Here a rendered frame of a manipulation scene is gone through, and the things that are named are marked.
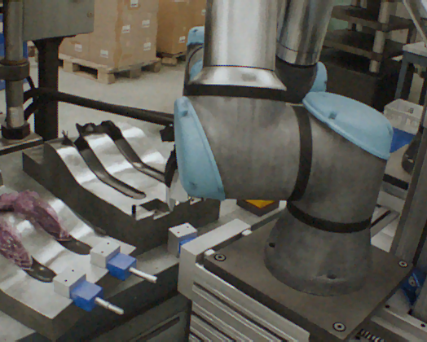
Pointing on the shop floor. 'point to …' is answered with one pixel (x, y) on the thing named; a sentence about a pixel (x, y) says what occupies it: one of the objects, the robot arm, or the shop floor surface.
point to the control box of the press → (50, 121)
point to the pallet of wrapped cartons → (115, 41)
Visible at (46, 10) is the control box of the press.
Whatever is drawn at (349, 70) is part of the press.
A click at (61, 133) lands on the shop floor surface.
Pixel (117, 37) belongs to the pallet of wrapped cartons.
